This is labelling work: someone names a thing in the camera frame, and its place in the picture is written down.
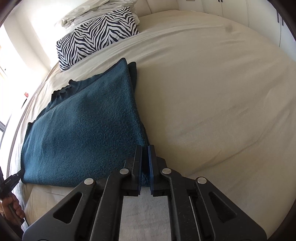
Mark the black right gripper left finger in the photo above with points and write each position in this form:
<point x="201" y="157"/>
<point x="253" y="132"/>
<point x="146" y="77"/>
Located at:
<point x="133" y="181"/>

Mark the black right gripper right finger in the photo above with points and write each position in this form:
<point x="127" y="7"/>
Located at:
<point x="158" y="184"/>

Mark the dark teal knit sweater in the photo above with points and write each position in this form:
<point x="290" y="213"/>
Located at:
<point x="87" y="130"/>

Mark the person's left hand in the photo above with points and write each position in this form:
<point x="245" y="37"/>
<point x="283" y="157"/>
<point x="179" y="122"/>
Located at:
<point x="12" y="210"/>

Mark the cream bed sheet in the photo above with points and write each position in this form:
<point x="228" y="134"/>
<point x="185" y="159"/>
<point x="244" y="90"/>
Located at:
<point x="217" y="99"/>

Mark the zebra print pillow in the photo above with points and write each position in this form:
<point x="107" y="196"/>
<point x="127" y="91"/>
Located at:
<point x="94" y="35"/>

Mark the crumpled white duvet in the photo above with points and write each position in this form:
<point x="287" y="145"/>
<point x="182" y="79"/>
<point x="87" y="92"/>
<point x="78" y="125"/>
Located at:
<point x="91" y="9"/>

